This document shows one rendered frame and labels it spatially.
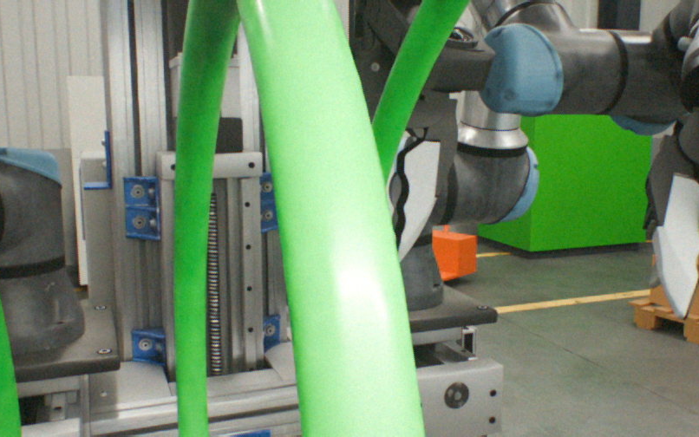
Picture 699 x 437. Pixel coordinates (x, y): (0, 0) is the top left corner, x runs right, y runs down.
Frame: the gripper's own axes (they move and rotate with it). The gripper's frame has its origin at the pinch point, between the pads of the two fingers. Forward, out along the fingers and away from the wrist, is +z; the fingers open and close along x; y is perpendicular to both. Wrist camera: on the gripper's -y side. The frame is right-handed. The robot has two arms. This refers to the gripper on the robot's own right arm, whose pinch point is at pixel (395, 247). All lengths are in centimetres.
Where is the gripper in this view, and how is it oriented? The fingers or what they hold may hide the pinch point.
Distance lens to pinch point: 50.9
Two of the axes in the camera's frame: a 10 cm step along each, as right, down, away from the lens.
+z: 0.0, 9.9, 1.6
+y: -3.2, -1.5, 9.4
